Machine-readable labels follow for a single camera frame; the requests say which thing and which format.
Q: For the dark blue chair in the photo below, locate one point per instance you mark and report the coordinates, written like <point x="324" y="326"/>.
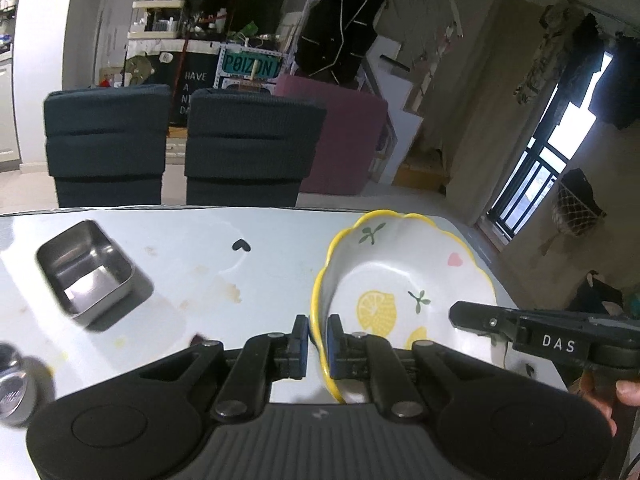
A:
<point x="106" y="147"/>
<point x="249" y="149"/>

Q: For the round steel tin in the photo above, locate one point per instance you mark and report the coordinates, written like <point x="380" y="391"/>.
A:
<point x="18" y="393"/>

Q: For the white shelf with clutter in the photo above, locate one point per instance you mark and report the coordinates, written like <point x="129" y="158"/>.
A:
<point x="174" y="19"/>

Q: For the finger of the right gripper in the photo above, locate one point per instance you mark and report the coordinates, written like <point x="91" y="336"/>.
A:
<point x="483" y="320"/>

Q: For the yellow rimmed lemon bowl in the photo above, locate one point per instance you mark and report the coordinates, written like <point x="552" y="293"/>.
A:
<point x="396" y="276"/>

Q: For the teal poizon sign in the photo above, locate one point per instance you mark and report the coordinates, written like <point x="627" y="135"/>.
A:
<point x="245" y="68"/>

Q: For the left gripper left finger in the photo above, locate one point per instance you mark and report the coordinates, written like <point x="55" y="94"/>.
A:
<point x="248" y="373"/>

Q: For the person's right hand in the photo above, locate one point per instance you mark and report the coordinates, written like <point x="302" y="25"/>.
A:
<point x="627" y="393"/>

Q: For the left dark blue chair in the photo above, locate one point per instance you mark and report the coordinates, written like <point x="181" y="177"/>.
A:
<point x="106" y="147"/>

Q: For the maroon chair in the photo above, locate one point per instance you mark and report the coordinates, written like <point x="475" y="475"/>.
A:
<point x="354" y="122"/>

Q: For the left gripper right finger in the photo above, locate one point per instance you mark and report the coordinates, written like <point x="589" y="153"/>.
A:
<point x="372" y="360"/>

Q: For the right dark blue chair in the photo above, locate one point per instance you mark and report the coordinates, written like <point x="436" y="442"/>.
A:
<point x="249" y="149"/>

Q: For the black hanging jacket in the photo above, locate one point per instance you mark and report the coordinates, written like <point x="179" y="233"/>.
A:
<point x="337" y="36"/>

